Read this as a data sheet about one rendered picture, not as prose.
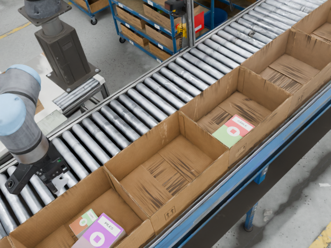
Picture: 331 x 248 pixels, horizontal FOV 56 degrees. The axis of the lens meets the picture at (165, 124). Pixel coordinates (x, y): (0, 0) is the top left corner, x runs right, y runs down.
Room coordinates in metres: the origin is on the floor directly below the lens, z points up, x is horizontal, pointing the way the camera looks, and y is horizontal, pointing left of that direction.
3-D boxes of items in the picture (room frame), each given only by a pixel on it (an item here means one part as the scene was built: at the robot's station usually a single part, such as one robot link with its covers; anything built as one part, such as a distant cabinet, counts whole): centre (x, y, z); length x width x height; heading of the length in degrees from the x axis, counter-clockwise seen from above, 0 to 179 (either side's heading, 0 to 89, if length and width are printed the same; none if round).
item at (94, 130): (1.02, 0.31, 0.72); 0.52 x 0.05 x 0.05; 33
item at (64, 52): (1.63, 0.53, 0.91); 0.26 x 0.26 x 0.33; 39
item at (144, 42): (2.87, 0.06, 0.19); 0.40 x 0.30 x 0.10; 32
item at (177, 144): (0.67, 0.02, 0.96); 0.39 x 0.29 x 0.17; 123
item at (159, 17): (2.46, -0.21, 0.59); 0.40 x 0.30 x 0.10; 31
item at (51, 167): (0.53, 0.35, 1.34); 0.09 x 0.08 x 0.12; 126
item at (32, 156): (0.53, 0.36, 1.42); 0.10 x 0.09 x 0.05; 36
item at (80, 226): (0.52, 0.37, 0.91); 0.10 x 0.06 x 0.05; 122
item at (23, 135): (0.53, 0.36, 1.51); 0.10 x 0.09 x 0.12; 0
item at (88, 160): (0.95, 0.42, 0.72); 0.52 x 0.05 x 0.05; 33
